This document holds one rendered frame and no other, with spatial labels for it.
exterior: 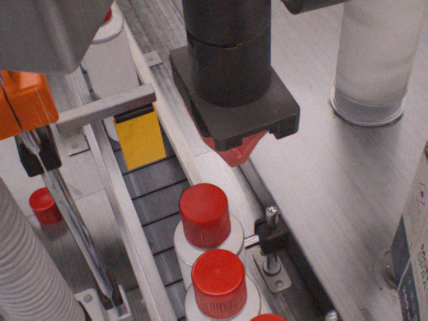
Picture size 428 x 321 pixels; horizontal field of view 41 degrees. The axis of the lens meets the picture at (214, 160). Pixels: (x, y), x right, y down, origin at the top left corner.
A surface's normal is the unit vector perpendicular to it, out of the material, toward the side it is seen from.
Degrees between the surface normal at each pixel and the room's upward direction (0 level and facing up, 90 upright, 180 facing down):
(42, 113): 90
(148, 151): 90
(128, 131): 90
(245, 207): 0
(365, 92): 92
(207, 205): 3
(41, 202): 0
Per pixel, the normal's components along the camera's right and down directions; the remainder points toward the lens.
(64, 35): 0.81, 0.41
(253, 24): 0.53, 0.64
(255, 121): -0.07, -0.62
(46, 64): -0.22, 0.77
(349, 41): -0.88, 0.38
